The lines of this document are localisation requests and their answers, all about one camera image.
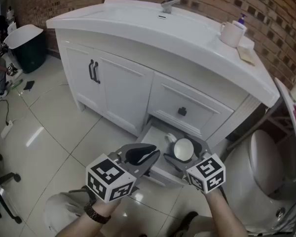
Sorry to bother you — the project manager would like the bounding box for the green tool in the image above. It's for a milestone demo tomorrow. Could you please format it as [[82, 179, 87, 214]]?
[[10, 79, 24, 90]]

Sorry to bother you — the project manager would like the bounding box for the person's right leg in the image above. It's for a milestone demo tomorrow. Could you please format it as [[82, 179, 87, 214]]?
[[173, 210, 213, 237]]

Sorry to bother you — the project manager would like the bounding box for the black flat pouch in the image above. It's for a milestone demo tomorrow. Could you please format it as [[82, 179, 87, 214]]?
[[22, 80, 36, 91]]

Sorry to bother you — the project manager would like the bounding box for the soap dispenser with purple pump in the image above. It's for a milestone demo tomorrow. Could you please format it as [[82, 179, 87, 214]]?
[[232, 13, 248, 38]]

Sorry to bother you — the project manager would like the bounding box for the white cabinet drawer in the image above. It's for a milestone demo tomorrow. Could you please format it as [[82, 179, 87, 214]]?
[[135, 116, 213, 185], [148, 72, 235, 142]]

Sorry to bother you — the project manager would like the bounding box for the person's leg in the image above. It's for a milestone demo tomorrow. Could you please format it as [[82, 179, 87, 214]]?
[[173, 210, 213, 237], [42, 189, 97, 237]]

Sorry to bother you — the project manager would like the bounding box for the person's left leg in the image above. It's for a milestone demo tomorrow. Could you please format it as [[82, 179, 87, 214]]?
[[42, 189, 97, 237]]

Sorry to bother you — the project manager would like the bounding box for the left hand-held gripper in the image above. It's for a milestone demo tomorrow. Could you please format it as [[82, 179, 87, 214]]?
[[85, 143, 161, 203]]

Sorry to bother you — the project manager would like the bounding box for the black cable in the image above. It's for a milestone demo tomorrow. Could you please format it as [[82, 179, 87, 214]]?
[[0, 82, 11, 126]]

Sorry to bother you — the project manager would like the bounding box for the person's right forearm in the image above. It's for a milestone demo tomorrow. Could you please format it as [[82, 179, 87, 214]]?
[[204, 187, 249, 237]]

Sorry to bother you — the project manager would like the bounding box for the white toilet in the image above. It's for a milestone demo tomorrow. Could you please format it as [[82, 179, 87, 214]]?
[[221, 129, 296, 233]]

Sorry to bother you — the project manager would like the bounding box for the white ceramic mug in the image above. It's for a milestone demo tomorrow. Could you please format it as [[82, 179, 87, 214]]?
[[164, 132, 196, 161]]

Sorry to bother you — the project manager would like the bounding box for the white cup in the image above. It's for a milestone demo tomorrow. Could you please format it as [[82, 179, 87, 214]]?
[[220, 21, 245, 48]]

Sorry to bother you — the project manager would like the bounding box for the dark wristwatch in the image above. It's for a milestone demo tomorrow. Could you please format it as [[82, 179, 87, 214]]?
[[83, 198, 112, 225]]

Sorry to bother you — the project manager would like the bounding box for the grey metal rack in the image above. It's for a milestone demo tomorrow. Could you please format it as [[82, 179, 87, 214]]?
[[226, 102, 295, 153]]

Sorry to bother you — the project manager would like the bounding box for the black cabinet door handle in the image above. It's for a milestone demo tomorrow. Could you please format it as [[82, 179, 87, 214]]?
[[92, 61, 101, 84], [88, 59, 95, 80]]

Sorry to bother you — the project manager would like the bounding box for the person's left forearm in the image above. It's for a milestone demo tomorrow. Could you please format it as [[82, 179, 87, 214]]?
[[56, 198, 122, 237]]

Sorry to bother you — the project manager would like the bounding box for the black bin with white lid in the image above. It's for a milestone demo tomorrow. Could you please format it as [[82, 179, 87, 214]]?
[[3, 24, 48, 74]]

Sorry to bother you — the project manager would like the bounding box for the white vanity cabinet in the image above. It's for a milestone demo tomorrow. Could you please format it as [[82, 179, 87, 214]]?
[[54, 28, 262, 185], [46, 0, 281, 108]]

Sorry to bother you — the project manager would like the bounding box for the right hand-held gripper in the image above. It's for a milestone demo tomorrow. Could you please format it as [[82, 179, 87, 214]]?
[[163, 134, 226, 195]]

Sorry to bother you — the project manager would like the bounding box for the white power strip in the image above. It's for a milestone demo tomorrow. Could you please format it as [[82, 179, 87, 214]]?
[[0, 119, 14, 139]]

